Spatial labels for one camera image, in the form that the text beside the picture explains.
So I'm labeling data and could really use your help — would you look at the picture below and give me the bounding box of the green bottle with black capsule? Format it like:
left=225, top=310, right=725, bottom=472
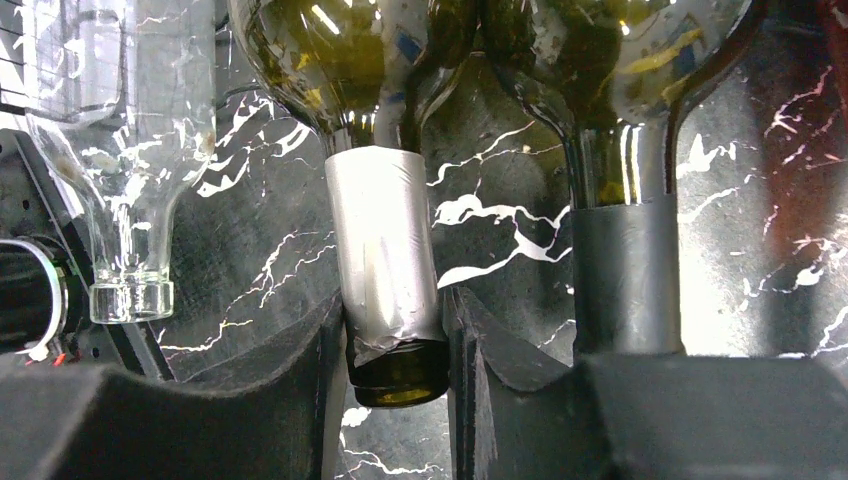
left=480, top=1, right=767, bottom=358

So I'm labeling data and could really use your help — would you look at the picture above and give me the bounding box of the dark green wine bottle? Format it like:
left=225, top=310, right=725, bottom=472
left=229, top=1, right=477, bottom=408

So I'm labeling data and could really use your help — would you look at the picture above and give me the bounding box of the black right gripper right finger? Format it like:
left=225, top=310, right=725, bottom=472
left=445, top=287, right=847, bottom=479

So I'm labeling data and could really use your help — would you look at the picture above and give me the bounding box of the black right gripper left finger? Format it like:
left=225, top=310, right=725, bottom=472
left=1, top=298, right=345, bottom=479

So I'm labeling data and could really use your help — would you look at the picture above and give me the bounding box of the brown bottle with gold cap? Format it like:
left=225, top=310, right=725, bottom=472
left=816, top=0, right=847, bottom=101

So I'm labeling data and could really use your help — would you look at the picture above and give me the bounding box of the black aluminium base frame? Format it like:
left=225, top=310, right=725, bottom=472
left=1, top=129, right=173, bottom=381

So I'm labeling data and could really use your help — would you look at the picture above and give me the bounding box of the clear bottle with cork stopper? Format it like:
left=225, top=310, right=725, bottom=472
left=23, top=0, right=216, bottom=324

